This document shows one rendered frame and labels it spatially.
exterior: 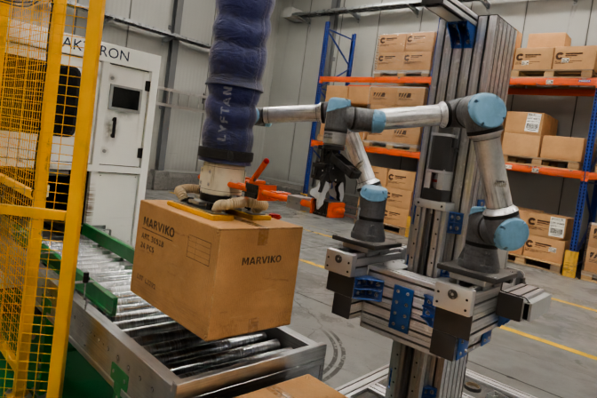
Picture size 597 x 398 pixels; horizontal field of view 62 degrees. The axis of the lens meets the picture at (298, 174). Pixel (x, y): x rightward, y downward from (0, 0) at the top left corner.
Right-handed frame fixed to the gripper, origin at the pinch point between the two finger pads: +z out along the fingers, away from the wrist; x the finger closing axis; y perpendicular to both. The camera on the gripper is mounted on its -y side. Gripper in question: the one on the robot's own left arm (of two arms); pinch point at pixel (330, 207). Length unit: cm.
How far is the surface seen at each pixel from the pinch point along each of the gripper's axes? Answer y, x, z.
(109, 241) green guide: 207, -21, 60
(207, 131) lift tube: 59, 11, -19
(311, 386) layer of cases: 9, -13, 67
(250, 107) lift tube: 51, -2, -31
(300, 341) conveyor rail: 32, -29, 63
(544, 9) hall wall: 274, -827, -332
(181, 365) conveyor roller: 44, 20, 67
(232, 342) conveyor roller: 53, -10, 67
